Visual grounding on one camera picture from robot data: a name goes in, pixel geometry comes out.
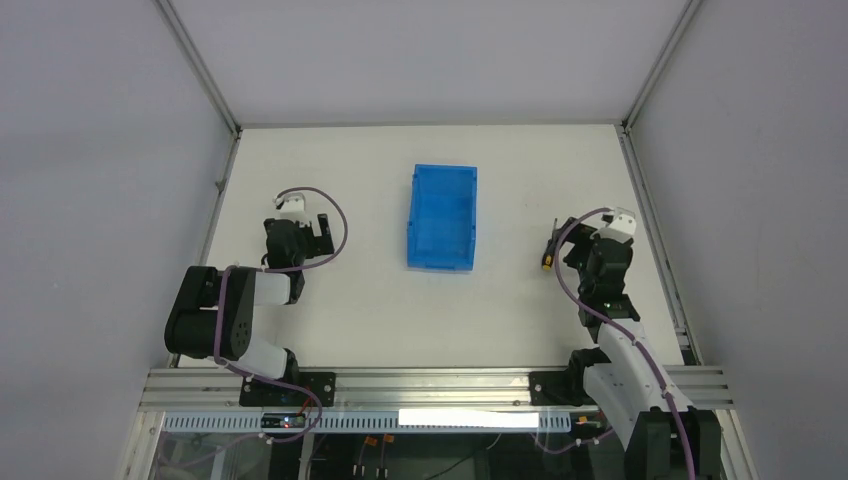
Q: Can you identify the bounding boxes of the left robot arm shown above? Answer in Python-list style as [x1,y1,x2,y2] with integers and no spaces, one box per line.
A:
[164,213,335,384]

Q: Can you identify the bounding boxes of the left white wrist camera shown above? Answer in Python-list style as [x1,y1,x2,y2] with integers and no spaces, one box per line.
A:
[274,192,311,227]

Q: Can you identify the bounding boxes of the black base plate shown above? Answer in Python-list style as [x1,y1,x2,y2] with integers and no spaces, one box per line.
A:
[528,368,596,407]
[238,371,337,407]

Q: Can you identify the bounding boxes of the blue plastic bin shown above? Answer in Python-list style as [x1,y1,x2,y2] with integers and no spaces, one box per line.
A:
[406,164,478,272]

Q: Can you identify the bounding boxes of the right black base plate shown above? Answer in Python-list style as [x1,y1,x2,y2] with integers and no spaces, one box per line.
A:
[528,368,596,407]

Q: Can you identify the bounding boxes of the white slotted cable duct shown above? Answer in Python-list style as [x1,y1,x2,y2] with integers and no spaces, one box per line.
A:
[163,409,572,434]

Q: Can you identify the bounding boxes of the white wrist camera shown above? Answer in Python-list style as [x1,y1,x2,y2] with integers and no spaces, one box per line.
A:
[274,192,311,227]
[592,207,638,244]

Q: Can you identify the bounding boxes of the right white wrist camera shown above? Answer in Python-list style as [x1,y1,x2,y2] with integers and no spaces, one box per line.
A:
[592,207,638,244]

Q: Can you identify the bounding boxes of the black yellow screwdriver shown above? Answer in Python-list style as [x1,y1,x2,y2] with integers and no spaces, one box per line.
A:
[541,218,560,271]

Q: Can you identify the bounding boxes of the aluminium front rail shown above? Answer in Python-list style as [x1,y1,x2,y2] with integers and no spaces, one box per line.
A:
[137,366,735,413]

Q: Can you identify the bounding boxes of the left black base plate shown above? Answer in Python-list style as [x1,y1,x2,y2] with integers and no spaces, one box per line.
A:
[238,371,337,407]

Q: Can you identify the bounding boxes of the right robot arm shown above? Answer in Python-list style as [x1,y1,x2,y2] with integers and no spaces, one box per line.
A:
[553,218,722,479]

